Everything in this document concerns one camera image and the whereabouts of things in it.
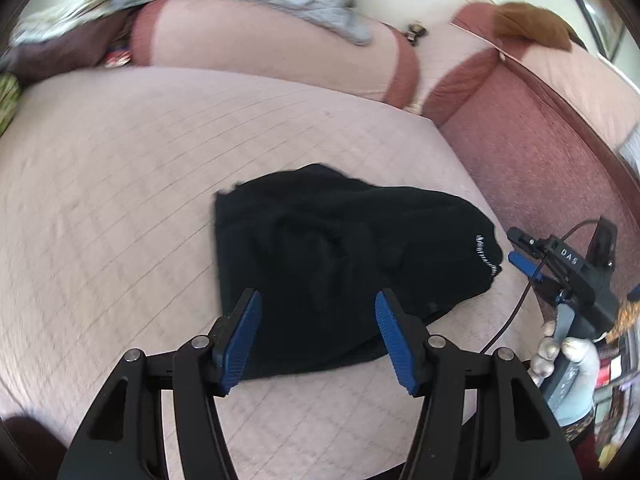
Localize dark maroon cloth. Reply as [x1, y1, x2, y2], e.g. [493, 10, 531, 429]
[9, 9, 137, 82]

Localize person's right hand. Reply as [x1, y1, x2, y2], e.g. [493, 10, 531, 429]
[530, 320, 602, 428]

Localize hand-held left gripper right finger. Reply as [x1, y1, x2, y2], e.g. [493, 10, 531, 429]
[375, 288, 583, 480]

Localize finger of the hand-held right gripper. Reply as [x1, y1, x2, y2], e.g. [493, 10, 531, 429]
[508, 251, 547, 282]
[506, 227, 550, 257]

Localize green striped cloth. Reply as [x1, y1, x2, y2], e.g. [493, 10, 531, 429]
[0, 73, 22, 137]

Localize maroon patterned bedspread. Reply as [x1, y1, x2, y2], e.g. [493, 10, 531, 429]
[439, 62, 640, 321]

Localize pink pillow with red ends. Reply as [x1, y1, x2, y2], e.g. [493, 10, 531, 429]
[130, 0, 421, 109]
[422, 2, 640, 161]

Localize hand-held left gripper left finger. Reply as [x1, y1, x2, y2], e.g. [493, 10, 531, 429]
[56, 287, 263, 480]

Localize black pants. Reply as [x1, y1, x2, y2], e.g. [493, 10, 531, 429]
[214, 162, 504, 378]

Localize pink quilted bed cover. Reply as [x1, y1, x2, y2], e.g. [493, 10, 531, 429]
[0, 66, 548, 463]

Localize brown cloth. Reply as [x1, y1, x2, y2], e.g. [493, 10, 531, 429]
[492, 2, 575, 52]

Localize black cable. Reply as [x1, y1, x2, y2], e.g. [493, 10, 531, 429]
[481, 220, 601, 355]

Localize person's patterned clothing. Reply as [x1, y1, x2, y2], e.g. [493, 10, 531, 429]
[562, 285, 640, 466]

